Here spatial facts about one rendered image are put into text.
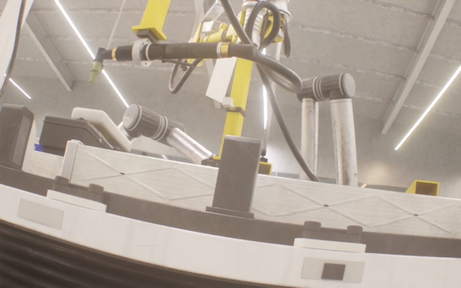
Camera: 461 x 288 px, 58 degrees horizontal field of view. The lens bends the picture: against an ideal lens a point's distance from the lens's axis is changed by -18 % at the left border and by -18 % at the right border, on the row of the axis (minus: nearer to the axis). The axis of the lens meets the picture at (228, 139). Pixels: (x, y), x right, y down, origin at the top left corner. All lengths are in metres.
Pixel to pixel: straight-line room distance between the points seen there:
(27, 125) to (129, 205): 0.31
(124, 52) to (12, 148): 0.58
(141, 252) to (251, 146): 0.25
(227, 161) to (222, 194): 0.05
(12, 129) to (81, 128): 0.38
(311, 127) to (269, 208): 1.96
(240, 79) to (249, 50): 0.70
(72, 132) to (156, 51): 0.32
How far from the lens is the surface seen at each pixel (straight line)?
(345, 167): 2.81
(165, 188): 0.99
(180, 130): 2.89
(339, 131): 2.81
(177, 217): 0.80
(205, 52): 1.29
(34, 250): 1.24
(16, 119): 0.97
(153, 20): 1.42
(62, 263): 1.19
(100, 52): 1.48
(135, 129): 2.75
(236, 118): 1.89
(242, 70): 1.96
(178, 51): 1.32
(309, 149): 2.88
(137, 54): 1.36
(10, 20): 5.74
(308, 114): 2.92
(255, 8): 1.98
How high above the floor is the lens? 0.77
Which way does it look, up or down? 16 degrees up
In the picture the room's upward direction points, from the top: 10 degrees clockwise
